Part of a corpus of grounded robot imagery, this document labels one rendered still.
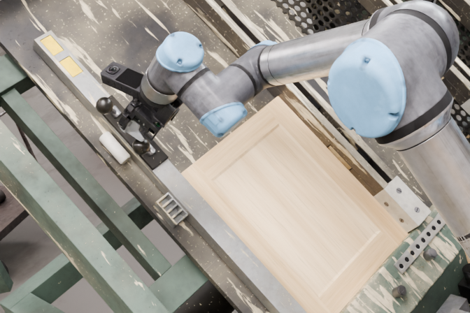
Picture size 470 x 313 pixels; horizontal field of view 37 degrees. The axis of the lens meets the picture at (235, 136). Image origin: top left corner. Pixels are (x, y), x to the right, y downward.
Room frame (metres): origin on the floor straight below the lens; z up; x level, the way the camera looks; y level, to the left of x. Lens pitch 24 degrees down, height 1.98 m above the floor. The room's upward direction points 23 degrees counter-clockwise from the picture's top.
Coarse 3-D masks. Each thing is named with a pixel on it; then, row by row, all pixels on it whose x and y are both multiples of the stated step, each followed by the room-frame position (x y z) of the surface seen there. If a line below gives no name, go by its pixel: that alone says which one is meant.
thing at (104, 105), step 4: (100, 100) 1.45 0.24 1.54; (104, 100) 1.44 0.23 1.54; (108, 100) 1.45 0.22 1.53; (96, 104) 1.45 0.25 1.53; (100, 104) 1.44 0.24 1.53; (104, 104) 1.44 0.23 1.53; (108, 104) 1.44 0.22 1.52; (112, 104) 1.45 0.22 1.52; (100, 108) 1.44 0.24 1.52; (104, 108) 1.43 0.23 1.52; (108, 108) 1.44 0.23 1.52; (112, 108) 1.44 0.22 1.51; (116, 108) 1.54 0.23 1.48; (100, 112) 1.44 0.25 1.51; (104, 112) 1.44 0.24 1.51; (108, 112) 1.44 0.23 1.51; (112, 112) 1.52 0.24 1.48; (116, 112) 1.53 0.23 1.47; (120, 112) 1.53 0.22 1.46; (116, 116) 1.53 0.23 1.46
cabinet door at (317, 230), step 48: (240, 144) 1.57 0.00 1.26; (288, 144) 1.59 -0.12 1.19; (240, 192) 1.48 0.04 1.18; (288, 192) 1.50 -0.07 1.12; (336, 192) 1.52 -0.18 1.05; (288, 240) 1.40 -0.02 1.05; (336, 240) 1.42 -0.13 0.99; (384, 240) 1.44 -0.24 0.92; (288, 288) 1.31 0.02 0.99; (336, 288) 1.33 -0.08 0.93
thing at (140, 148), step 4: (136, 140) 1.39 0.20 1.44; (144, 140) 1.39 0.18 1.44; (132, 144) 1.40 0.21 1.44; (136, 144) 1.38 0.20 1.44; (140, 144) 1.38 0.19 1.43; (144, 144) 1.38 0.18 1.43; (148, 144) 1.39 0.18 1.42; (136, 148) 1.38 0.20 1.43; (140, 148) 1.38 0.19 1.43; (144, 148) 1.38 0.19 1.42; (148, 148) 1.38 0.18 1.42; (152, 148) 1.48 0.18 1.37; (136, 152) 1.38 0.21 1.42; (140, 152) 1.38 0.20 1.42; (144, 152) 1.38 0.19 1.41; (148, 152) 1.47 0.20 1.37; (152, 152) 1.47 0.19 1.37
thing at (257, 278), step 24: (96, 96) 1.58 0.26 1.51; (120, 144) 1.53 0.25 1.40; (144, 168) 1.48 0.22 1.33; (168, 168) 1.47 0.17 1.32; (192, 192) 1.43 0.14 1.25; (192, 216) 1.39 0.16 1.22; (216, 216) 1.40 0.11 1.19; (216, 240) 1.36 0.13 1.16; (240, 240) 1.36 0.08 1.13; (240, 264) 1.32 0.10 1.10; (264, 288) 1.29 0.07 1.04; (288, 312) 1.25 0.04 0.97
